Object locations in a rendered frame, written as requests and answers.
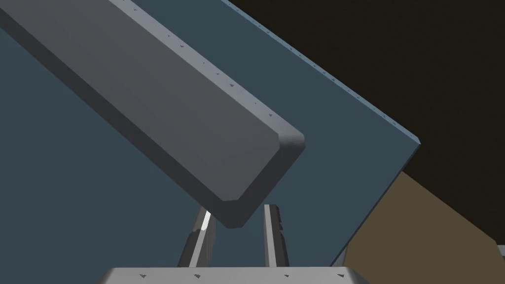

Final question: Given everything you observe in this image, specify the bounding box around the grey bar handle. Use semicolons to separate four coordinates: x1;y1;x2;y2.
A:
0;0;306;229

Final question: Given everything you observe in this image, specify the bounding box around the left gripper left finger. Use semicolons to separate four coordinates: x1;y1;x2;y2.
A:
177;206;217;268

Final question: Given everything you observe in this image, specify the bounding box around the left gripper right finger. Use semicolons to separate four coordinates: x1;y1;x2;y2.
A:
263;204;290;268

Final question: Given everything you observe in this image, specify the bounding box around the blue-grey cupboard door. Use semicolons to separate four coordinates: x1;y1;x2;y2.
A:
0;0;422;269

